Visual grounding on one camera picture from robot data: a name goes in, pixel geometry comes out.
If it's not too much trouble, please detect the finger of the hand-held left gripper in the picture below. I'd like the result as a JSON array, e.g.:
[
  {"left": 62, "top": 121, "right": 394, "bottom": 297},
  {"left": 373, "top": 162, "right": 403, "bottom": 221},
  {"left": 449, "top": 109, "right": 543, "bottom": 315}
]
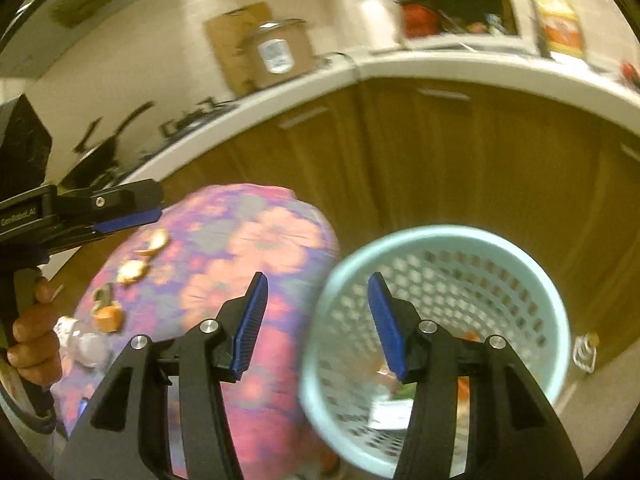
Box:
[
  {"left": 52, "top": 179, "right": 164, "bottom": 226},
  {"left": 45, "top": 208, "right": 162, "bottom": 254}
]

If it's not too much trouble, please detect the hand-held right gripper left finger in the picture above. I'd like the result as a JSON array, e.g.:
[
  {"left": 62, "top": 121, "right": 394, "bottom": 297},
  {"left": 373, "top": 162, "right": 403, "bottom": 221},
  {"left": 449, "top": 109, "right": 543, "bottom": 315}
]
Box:
[{"left": 52, "top": 272, "right": 269, "bottom": 480}]

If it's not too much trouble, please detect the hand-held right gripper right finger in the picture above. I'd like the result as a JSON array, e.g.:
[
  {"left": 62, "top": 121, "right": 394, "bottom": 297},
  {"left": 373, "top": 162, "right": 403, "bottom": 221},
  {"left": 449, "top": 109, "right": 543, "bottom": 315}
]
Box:
[{"left": 368, "top": 272, "right": 583, "bottom": 480}]

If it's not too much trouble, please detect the pale curled orange peel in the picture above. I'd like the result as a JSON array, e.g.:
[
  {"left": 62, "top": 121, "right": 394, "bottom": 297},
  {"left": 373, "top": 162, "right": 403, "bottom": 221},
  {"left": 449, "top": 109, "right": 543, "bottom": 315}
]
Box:
[{"left": 140, "top": 230, "right": 171, "bottom": 257}]

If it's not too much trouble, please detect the printed carton box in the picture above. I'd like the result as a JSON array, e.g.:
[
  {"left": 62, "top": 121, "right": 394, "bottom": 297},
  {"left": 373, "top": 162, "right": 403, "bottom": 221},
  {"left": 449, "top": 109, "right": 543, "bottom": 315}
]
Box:
[{"left": 370, "top": 400, "right": 413, "bottom": 431}]

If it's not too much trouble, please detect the small orange peel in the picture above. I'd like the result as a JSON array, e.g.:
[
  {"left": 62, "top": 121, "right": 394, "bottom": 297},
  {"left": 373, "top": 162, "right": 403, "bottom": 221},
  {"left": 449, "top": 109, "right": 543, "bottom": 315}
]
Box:
[{"left": 95, "top": 305, "right": 125, "bottom": 333}]

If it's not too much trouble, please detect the teal plastic basket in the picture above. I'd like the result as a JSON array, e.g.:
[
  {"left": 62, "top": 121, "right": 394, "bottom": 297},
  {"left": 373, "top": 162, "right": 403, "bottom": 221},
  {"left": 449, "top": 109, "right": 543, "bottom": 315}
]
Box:
[{"left": 298, "top": 225, "right": 572, "bottom": 478}]

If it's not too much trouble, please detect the white tissue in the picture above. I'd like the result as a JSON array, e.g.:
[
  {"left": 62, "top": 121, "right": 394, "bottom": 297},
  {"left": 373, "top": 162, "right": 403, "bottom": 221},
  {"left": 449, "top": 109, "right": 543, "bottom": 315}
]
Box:
[{"left": 54, "top": 316, "right": 112, "bottom": 368}]

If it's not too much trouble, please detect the person's left forearm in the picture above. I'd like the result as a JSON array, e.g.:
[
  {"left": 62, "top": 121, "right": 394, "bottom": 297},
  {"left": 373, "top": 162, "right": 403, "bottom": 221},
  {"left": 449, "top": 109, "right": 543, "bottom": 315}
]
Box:
[{"left": 0, "top": 370, "right": 68, "bottom": 466}]

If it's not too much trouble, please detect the person's left hand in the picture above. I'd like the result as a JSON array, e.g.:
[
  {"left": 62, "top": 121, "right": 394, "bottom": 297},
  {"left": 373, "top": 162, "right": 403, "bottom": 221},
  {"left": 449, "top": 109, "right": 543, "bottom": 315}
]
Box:
[{"left": 7, "top": 277, "right": 63, "bottom": 388}]

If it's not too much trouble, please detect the black wok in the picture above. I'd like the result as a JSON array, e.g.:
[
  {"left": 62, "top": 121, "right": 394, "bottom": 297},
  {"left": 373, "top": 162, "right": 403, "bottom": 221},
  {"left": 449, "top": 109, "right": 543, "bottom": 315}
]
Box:
[{"left": 60, "top": 101, "right": 156, "bottom": 188}]

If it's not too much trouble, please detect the floral printed towel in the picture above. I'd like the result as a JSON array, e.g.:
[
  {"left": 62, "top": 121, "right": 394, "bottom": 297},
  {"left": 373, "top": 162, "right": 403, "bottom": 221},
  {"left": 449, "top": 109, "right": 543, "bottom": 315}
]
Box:
[{"left": 52, "top": 183, "right": 341, "bottom": 480}]

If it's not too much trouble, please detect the black gas stove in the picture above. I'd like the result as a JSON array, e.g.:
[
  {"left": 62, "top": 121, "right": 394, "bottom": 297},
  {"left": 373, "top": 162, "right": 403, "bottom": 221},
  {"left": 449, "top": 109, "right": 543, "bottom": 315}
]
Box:
[{"left": 75, "top": 97, "right": 236, "bottom": 186}]

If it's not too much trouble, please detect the wooden base cabinet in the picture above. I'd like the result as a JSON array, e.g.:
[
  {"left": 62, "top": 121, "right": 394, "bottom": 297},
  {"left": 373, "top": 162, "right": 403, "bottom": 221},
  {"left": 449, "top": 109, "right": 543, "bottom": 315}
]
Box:
[{"left": 50, "top": 80, "right": 640, "bottom": 376}]

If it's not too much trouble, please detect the wooden cutting board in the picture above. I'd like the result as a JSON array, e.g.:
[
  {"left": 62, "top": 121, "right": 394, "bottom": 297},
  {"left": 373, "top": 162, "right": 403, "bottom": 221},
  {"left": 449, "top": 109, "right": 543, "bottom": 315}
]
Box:
[{"left": 204, "top": 2, "right": 273, "bottom": 98}]

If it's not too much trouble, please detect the beige rice cooker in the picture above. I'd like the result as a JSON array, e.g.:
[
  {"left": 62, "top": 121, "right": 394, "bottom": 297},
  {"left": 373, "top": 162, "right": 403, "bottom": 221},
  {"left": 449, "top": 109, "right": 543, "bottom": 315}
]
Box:
[{"left": 237, "top": 18, "right": 316, "bottom": 88}]

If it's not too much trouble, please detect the white electric kettle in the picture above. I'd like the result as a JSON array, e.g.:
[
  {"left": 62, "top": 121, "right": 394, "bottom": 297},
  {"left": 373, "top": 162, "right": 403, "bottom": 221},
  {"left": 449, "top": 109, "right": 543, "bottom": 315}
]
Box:
[{"left": 360, "top": 0, "right": 403, "bottom": 51}]

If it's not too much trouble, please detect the red pot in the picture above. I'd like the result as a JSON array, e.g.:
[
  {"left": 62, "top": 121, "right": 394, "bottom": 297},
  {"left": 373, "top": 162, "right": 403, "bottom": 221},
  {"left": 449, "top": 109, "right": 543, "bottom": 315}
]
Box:
[{"left": 402, "top": 4, "right": 443, "bottom": 38}]

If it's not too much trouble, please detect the yellow detergent bottle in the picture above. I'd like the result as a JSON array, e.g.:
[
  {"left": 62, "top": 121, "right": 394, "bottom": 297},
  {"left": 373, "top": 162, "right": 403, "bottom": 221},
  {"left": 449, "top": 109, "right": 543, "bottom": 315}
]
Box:
[{"left": 535, "top": 0, "right": 586, "bottom": 58}]

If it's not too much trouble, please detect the metal kitchen faucet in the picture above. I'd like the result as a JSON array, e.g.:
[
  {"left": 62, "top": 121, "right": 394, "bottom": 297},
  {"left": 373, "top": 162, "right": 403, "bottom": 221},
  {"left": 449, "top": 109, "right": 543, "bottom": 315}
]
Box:
[{"left": 505, "top": 0, "right": 551, "bottom": 56}]

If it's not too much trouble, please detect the black power cord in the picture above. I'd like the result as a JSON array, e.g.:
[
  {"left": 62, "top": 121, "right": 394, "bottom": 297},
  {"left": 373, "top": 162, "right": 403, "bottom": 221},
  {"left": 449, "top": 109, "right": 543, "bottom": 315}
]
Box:
[{"left": 315, "top": 52, "right": 362, "bottom": 81}]

